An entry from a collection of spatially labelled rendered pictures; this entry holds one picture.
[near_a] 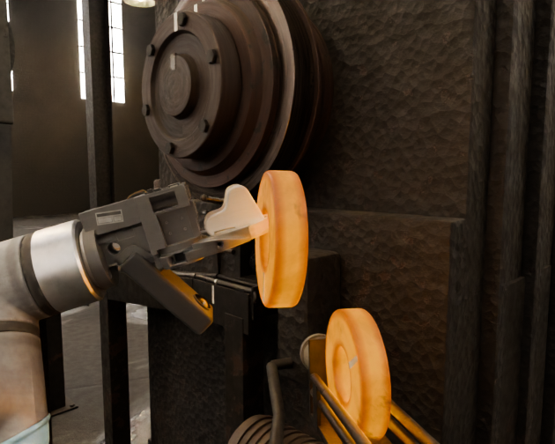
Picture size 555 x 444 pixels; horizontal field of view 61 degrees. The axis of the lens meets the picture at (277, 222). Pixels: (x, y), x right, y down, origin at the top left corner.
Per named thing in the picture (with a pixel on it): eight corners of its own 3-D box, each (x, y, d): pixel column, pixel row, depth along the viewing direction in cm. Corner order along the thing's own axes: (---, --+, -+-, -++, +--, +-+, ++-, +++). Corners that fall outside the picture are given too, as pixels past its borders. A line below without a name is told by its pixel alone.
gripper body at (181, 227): (190, 181, 47) (70, 217, 45) (215, 262, 48) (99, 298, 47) (190, 180, 55) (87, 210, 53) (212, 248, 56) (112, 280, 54)
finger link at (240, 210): (280, 173, 49) (195, 197, 48) (294, 226, 50) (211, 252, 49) (275, 173, 52) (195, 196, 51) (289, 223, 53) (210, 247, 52)
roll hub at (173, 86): (162, 159, 106) (159, 32, 103) (242, 157, 86) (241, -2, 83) (139, 159, 102) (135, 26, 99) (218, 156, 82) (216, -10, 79)
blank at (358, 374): (361, 448, 60) (336, 451, 59) (341, 330, 68) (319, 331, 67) (405, 432, 47) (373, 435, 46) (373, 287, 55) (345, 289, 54)
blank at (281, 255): (280, 178, 61) (255, 177, 61) (309, 161, 46) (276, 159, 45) (279, 297, 61) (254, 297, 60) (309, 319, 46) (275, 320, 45)
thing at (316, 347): (360, 412, 66) (358, 336, 66) (361, 414, 65) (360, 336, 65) (309, 417, 65) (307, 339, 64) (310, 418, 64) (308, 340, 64)
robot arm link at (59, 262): (54, 323, 46) (77, 297, 55) (103, 307, 46) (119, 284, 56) (20, 237, 44) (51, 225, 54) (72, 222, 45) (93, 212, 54)
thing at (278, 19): (178, 198, 121) (173, 9, 116) (317, 208, 88) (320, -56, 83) (156, 199, 116) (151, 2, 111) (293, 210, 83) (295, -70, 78)
